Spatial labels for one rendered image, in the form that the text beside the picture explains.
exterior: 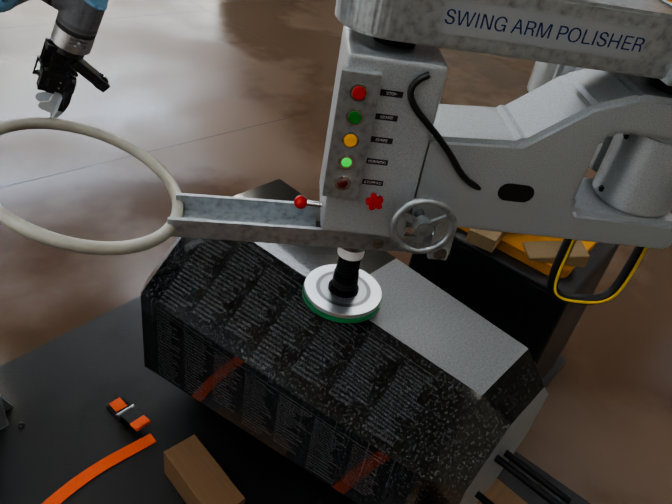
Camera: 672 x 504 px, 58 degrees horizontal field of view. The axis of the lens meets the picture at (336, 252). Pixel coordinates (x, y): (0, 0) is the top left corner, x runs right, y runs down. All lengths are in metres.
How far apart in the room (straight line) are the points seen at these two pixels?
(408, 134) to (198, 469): 1.33
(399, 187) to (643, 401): 2.02
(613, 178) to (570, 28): 0.43
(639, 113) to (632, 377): 1.94
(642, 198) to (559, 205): 0.20
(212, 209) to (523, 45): 0.82
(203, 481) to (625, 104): 1.61
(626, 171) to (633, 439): 1.59
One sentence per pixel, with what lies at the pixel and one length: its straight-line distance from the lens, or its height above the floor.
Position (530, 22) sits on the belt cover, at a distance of 1.25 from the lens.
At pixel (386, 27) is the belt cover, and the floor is 1.60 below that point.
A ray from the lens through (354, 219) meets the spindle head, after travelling 1.37.
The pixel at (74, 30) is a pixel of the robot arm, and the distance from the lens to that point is 1.57.
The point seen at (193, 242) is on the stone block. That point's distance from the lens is 1.95.
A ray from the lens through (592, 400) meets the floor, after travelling 2.96.
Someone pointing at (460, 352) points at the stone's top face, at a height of 0.83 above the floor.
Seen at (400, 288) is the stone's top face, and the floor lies 0.83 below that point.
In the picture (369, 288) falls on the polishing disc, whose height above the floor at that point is 0.88.
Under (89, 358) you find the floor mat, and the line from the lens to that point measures 2.63.
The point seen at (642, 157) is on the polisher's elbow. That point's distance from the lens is 1.52.
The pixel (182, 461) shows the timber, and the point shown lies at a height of 0.13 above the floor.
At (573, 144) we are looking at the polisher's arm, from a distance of 1.40.
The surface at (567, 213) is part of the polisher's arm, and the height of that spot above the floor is 1.25.
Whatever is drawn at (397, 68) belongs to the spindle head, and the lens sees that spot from 1.22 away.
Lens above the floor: 1.91
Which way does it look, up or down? 36 degrees down
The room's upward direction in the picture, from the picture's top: 11 degrees clockwise
